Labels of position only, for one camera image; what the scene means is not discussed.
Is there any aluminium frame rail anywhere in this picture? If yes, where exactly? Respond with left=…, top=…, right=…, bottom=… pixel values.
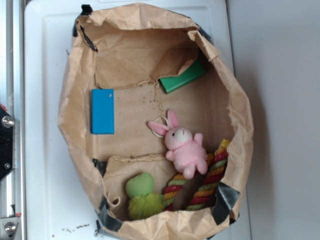
left=0, top=0, right=27, bottom=240

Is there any brown paper bag box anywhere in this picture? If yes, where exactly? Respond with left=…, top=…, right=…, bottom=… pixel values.
left=58, top=3, right=254, bottom=240

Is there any green wooden block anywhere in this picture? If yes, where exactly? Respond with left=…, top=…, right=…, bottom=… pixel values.
left=159, top=60, right=206, bottom=94

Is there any green plush animal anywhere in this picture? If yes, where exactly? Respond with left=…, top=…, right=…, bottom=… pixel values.
left=125, top=172, right=164, bottom=221

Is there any blue wooden block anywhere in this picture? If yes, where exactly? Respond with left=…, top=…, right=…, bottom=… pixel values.
left=91, top=89, right=115, bottom=135

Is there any white plastic tray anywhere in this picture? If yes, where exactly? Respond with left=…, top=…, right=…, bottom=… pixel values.
left=23, top=0, right=252, bottom=240

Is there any black metal bracket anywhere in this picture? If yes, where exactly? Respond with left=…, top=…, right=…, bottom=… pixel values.
left=0, top=106, right=15, bottom=181

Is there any pink plush bunny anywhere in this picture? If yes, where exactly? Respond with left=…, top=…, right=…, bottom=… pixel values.
left=147, top=109, right=208, bottom=180

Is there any multicolour rope toy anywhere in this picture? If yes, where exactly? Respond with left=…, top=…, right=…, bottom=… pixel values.
left=163, top=138, right=231, bottom=212

